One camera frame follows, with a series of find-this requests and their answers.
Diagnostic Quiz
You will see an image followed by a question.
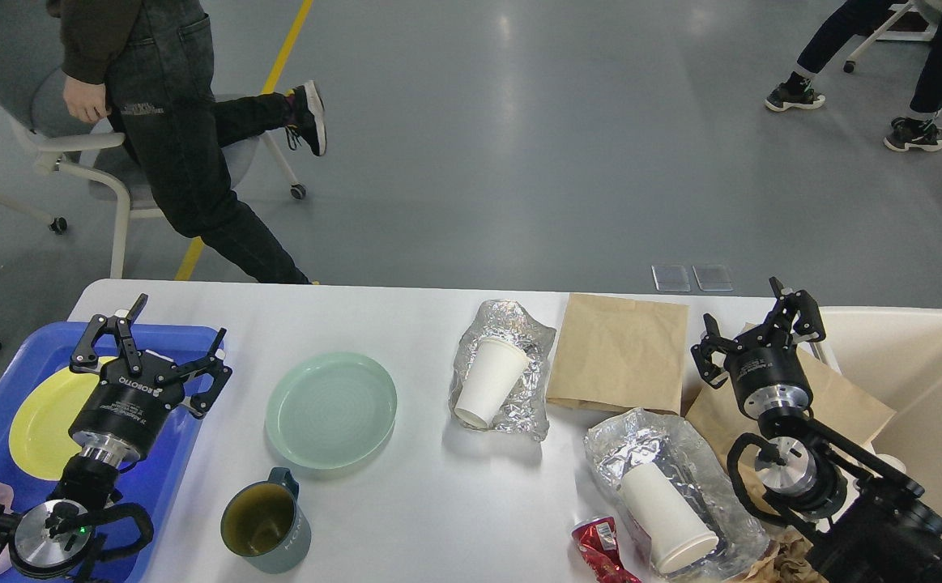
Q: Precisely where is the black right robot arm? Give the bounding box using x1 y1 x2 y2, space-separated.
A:
690 278 942 582

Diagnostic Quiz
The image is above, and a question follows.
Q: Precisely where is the white chair base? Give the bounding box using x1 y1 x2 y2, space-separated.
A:
843 1 942 74

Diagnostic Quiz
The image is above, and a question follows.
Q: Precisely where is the person with black sneakers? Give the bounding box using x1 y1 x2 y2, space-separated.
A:
765 0 942 153

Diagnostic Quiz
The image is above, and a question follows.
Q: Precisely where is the grey office chair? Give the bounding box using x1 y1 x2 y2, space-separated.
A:
0 0 309 280

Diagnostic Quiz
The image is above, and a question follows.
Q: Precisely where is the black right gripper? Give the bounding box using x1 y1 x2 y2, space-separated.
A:
690 277 826 420

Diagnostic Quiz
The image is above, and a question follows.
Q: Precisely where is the large brown paper bag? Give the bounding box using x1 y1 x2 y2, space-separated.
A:
685 346 895 467

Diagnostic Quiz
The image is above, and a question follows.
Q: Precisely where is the crushed red can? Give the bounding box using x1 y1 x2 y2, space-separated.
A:
571 516 641 583

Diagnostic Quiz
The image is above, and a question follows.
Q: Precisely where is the light green plate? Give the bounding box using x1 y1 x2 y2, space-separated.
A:
264 353 398 471

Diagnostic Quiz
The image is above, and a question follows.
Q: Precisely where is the dark teal mug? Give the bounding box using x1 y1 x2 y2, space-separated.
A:
220 467 313 573

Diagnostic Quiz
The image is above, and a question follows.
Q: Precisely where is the white paper cup on foil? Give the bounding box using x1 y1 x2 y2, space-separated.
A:
454 337 530 429

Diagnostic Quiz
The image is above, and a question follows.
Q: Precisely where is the beige plastic bin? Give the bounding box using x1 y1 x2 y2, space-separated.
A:
822 307 942 516

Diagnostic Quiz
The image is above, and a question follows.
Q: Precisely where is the person in black clothes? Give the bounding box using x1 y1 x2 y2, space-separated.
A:
0 0 328 285

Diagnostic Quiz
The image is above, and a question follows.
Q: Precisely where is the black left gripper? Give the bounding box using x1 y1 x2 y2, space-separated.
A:
70 293 233 463

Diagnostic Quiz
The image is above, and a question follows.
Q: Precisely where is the transparent floor plate left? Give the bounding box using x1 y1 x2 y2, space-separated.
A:
651 263 692 294

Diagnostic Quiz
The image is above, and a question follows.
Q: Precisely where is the crumpled brown paper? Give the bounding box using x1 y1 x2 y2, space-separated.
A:
727 527 827 582

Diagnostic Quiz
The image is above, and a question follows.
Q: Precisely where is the crumpled aluminium foil sheet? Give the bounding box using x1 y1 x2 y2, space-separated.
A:
449 300 556 442

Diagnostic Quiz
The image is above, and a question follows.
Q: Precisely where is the transparent floor plate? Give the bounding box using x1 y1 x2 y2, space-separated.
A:
692 263 735 292
651 263 692 294

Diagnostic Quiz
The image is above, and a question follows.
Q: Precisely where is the yellow plate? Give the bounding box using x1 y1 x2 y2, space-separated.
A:
8 368 98 481

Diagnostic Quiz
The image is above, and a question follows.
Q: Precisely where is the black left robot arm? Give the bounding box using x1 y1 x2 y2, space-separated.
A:
0 295 232 582

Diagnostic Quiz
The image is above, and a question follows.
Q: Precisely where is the transparent floor plate right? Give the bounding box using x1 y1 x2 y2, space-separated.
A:
692 263 735 292

